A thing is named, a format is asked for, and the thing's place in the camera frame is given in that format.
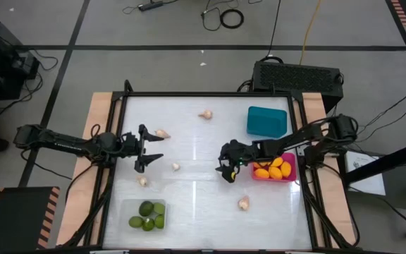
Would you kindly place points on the black aluminium table frame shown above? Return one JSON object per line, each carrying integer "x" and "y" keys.
{"x": 206, "y": 94}

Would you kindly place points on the black power strip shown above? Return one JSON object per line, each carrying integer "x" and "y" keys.
{"x": 151, "y": 5}

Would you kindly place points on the pink plastic bin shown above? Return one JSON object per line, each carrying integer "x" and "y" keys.
{"x": 293, "y": 173}

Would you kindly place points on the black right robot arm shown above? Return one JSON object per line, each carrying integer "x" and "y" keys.
{"x": 287, "y": 141}

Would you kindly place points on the clear plastic bin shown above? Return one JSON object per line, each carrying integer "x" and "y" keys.
{"x": 125, "y": 204}

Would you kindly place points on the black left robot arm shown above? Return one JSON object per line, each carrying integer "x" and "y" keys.
{"x": 58, "y": 143}

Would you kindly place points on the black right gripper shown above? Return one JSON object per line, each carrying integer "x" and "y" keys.
{"x": 231, "y": 153}

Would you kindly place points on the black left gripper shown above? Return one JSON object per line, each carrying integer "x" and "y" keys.
{"x": 130, "y": 145}

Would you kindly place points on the white paper sheet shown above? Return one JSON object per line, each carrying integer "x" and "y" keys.
{"x": 361, "y": 176}

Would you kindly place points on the black computer tower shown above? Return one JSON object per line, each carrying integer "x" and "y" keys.
{"x": 294, "y": 77}

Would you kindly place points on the small white garlic bulb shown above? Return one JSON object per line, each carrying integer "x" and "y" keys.
{"x": 176, "y": 166}

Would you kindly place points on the plywood table board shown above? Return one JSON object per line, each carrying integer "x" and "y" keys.
{"x": 99, "y": 113}

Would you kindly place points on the tan garlic bulb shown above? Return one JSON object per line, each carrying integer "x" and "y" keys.
{"x": 161, "y": 133}
{"x": 206, "y": 114}
{"x": 142, "y": 181}
{"x": 244, "y": 203}

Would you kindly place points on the teal plastic bin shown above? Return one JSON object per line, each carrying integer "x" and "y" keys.
{"x": 266, "y": 121}

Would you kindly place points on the black stand beam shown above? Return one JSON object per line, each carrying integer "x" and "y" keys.
{"x": 386, "y": 160}

